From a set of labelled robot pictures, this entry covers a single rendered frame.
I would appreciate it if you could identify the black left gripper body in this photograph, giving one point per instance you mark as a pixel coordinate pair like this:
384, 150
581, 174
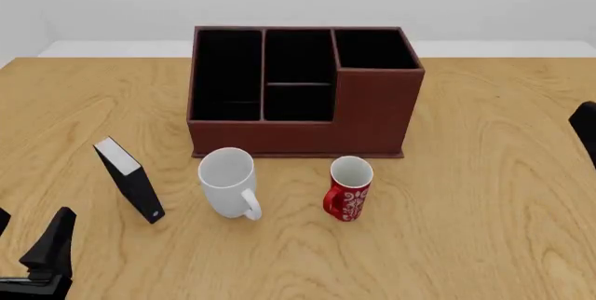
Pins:
32, 286

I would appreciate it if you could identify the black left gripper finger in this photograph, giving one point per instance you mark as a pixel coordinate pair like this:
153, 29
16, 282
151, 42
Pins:
51, 244
3, 219

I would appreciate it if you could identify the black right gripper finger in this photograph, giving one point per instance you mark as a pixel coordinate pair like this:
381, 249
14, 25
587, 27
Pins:
585, 129

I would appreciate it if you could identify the white mug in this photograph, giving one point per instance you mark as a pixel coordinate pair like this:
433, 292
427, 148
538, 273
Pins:
228, 191

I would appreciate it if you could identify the red-brown desk caddy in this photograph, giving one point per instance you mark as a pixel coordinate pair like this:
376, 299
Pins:
372, 111

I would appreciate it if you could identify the red patterned mug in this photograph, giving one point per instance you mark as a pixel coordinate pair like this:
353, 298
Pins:
351, 202

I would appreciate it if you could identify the black book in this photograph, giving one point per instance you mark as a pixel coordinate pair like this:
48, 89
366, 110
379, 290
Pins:
135, 184

